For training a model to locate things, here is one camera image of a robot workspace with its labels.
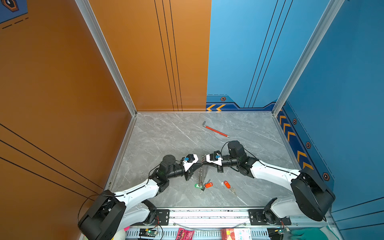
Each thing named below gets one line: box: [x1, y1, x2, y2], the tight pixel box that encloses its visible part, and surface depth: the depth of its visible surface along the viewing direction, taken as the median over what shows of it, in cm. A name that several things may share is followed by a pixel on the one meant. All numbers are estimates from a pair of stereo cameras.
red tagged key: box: [223, 180, 237, 196], surface depth 85 cm
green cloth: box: [290, 227, 328, 240], surface depth 69 cm
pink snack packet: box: [175, 227, 195, 240], surface depth 70 cm
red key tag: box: [204, 182, 214, 189], surface depth 85 cm
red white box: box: [220, 228, 253, 240], surface depth 67 cm
